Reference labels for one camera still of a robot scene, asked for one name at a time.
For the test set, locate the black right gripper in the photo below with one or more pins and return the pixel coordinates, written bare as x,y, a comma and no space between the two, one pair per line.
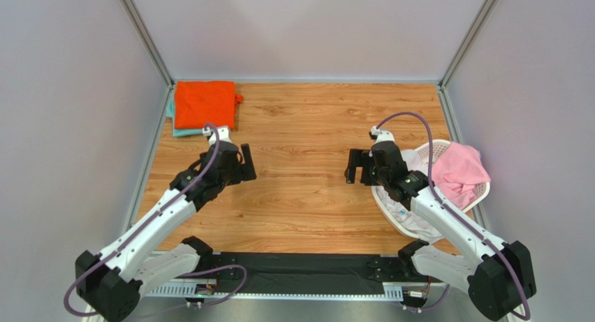
364,165

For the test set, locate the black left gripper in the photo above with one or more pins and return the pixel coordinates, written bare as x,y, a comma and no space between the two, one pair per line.
246,171

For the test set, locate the orange t-shirt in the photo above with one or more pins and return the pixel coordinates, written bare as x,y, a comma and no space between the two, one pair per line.
200,102

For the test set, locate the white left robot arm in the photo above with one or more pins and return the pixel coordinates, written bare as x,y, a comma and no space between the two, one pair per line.
139,238

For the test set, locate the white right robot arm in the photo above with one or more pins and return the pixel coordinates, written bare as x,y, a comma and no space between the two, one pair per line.
465,238

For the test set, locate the white t-shirt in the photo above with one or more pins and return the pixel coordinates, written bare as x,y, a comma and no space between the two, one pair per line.
404,221

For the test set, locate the pink t-shirt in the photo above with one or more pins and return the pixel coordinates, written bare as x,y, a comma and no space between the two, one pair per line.
457,172

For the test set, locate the folded teal t-shirt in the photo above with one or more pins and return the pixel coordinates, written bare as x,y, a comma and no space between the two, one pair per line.
178,133

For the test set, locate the black cloth mat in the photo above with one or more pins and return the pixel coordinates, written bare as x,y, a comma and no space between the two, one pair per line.
289,274

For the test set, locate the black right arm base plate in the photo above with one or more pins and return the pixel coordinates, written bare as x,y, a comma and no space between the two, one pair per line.
392,269

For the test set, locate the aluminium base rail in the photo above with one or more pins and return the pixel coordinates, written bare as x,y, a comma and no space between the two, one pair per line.
222,286

